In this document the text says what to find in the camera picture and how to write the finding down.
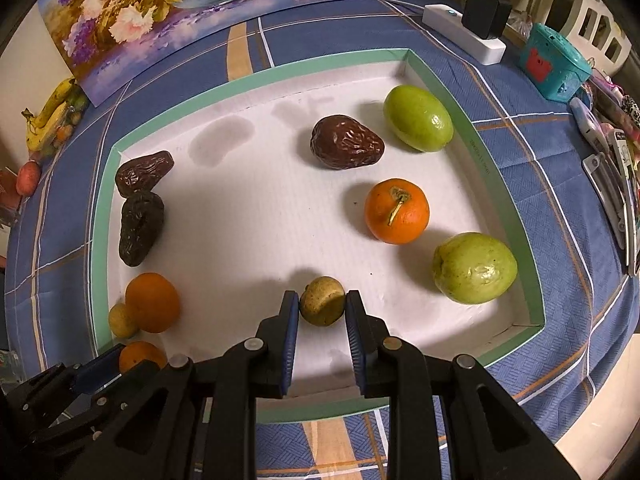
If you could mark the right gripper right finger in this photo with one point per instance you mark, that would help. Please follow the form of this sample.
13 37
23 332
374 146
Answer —
389 367

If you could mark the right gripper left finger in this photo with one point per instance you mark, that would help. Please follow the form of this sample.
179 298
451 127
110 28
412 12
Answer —
259 367

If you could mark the small orange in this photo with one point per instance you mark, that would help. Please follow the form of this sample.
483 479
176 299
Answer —
139 351

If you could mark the small tan round fruit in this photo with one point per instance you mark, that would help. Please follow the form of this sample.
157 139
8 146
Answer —
323 301

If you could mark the small olive yellow fruit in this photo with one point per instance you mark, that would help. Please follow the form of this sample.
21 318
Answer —
121 321

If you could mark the green guava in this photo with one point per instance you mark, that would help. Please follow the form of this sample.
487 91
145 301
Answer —
473 268
418 118

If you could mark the large orange with stem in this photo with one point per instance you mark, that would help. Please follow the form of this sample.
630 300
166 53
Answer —
396 211

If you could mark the white tray green rim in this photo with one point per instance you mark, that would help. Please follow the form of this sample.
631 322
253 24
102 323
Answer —
250 213

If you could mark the shiny dark wrinkled fruit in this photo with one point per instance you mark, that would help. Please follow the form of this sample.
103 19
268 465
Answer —
141 222

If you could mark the brown wrinkled fruit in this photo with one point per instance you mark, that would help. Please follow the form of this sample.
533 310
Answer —
340 142
142 173

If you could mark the clear bag of fruits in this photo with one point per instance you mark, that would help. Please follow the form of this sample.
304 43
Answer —
78 103

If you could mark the blue plaid tablecloth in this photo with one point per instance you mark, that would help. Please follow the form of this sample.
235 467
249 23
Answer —
592 306

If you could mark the pink gift wrap bouquet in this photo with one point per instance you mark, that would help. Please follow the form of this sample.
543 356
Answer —
10 200

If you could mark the red peach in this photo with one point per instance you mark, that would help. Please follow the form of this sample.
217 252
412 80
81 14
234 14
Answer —
28 178

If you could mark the lower yellow banana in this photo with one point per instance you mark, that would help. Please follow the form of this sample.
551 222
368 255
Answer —
38 138

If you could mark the yellow banana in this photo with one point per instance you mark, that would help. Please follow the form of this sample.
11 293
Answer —
38 138
57 97

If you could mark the upper yellow banana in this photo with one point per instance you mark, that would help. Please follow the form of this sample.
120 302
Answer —
57 97

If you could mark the teal toy box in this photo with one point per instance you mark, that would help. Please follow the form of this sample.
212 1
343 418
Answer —
553 64

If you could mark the white power strip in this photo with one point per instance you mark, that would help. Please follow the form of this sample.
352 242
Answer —
448 22

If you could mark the black power adapter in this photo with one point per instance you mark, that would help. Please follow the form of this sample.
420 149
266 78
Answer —
486 18

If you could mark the white shelf furniture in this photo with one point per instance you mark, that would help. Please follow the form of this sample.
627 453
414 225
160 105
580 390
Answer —
588 24

